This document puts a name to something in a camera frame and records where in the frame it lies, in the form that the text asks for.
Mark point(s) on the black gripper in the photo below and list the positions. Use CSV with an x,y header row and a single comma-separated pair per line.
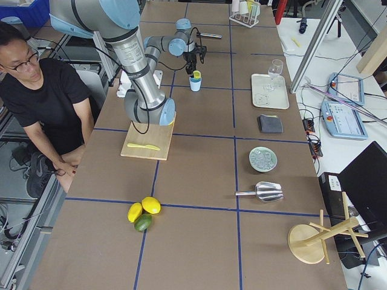
x,y
190,58

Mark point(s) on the green lime slice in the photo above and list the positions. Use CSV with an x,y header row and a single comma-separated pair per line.
x,y
196,76

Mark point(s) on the blue paper cup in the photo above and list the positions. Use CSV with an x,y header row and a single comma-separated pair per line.
x,y
195,83

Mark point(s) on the steel muddler black tip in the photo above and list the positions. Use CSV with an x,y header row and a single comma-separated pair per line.
x,y
210,35

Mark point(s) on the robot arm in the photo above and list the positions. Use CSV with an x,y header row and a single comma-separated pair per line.
x,y
117,22
185,42

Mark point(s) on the whole yellow lemon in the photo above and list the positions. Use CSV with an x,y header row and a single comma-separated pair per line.
x,y
151,205

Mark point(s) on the cream bear tray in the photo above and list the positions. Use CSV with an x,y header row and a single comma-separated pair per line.
x,y
268,93

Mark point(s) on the clear wine glass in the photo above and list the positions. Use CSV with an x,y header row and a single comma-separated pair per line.
x,y
275,68

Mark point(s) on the bamboo cutting board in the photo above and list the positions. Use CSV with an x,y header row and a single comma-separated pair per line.
x,y
156,135

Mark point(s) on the grey folded cloth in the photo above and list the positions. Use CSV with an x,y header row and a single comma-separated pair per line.
x,y
270,124

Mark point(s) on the yellow plastic knife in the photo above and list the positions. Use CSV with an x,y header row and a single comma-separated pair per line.
x,y
143,146

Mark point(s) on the green bowl of ice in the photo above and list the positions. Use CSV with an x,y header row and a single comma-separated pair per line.
x,y
262,159

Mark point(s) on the seated person black shirt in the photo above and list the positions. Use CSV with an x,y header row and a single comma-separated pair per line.
x,y
52,105

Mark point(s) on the steel ice scoop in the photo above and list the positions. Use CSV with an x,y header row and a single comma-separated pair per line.
x,y
265,192

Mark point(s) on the teach pendant far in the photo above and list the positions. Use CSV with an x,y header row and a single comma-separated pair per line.
x,y
347,88

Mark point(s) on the teach pendant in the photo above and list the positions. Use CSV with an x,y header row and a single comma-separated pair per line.
x,y
347,88
342,122

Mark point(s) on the teach pendant near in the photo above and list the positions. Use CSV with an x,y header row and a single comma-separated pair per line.
x,y
342,122

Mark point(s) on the green lime fruit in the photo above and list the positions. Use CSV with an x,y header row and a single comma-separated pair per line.
x,y
143,222

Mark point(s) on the black monitor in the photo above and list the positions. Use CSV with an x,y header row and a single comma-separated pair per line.
x,y
364,181

